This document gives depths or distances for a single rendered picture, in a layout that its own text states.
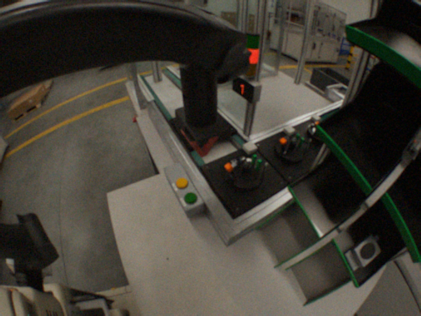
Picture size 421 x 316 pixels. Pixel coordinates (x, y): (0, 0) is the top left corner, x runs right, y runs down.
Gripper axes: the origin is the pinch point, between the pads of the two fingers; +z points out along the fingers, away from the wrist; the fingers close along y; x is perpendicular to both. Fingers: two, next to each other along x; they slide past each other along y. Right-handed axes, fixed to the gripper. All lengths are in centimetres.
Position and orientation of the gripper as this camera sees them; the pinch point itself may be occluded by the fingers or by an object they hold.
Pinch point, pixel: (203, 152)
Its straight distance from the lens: 40.3
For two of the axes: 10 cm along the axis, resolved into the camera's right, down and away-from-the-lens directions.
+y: -4.9, -6.5, 5.8
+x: -8.7, 3.8, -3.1
